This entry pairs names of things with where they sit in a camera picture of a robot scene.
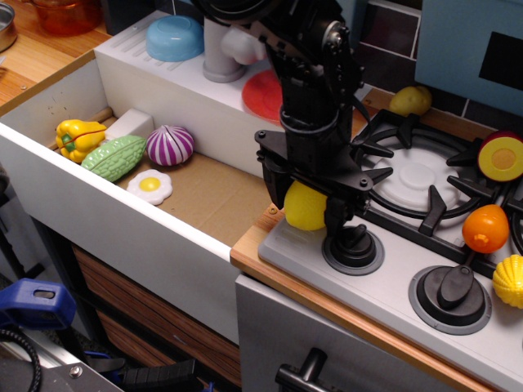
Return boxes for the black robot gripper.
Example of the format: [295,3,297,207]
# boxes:
[254,104,373,238]

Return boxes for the yellow toy lemon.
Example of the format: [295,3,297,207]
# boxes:
[284,180,327,231]

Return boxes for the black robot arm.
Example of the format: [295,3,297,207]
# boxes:
[194,1,373,237]

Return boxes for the red plastic plate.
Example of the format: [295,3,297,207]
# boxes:
[242,70,283,124]

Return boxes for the left black stove knob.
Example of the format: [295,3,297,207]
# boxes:
[322,224,385,276]

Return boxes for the black stove knob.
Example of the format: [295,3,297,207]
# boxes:
[409,265,492,336]
[322,224,385,276]

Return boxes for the black stove grate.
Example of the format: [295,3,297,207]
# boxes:
[355,109,522,278]

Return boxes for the grey toy stove top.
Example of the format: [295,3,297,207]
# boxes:
[257,108,523,392]

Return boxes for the yellow toy potato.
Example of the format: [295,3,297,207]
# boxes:
[389,86,432,116]

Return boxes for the purple striped toy onion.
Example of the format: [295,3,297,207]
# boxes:
[146,125,194,167]

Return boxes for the toy fried egg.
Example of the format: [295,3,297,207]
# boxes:
[127,169,173,206]

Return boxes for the white toy sink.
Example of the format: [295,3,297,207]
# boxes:
[1,12,275,342]

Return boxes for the grey toy faucet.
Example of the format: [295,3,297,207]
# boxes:
[203,18,266,83]

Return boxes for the right black stove knob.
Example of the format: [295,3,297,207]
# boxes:
[409,265,492,336]

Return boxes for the orange toy fruit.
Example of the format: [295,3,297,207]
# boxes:
[462,204,510,254]

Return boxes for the white toy block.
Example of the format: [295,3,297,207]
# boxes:
[105,109,154,140]

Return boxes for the halved toy peach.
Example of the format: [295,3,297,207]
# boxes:
[477,131,522,182]

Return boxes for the green toy bitter gourd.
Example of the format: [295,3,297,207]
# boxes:
[81,135,146,182]

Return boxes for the light blue plastic bowl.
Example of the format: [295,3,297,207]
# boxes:
[146,16,204,62]

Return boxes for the yellow toy corn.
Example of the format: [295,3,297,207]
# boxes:
[492,255,522,310]

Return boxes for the light blue microwave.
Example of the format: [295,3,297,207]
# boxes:
[415,1,522,116]

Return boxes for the yellow toy bell pepper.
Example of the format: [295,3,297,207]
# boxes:
[56,119,107,163]

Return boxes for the orange transparent container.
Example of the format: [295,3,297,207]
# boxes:
[30,0,103,36]

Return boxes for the metal pot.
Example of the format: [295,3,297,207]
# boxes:
[0,2,18,52]

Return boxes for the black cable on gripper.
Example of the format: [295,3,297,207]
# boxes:
[279,97,373,146]

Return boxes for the metal oven door handle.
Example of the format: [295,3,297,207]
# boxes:
[275,348,337,392]

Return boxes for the light blue wall cabinet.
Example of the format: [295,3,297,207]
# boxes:
[338,0,368,54]

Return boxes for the blue clamp handle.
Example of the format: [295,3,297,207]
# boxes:
[1,278,77,330]

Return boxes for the black braided cable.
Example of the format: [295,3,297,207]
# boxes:
[0,328,42,392]

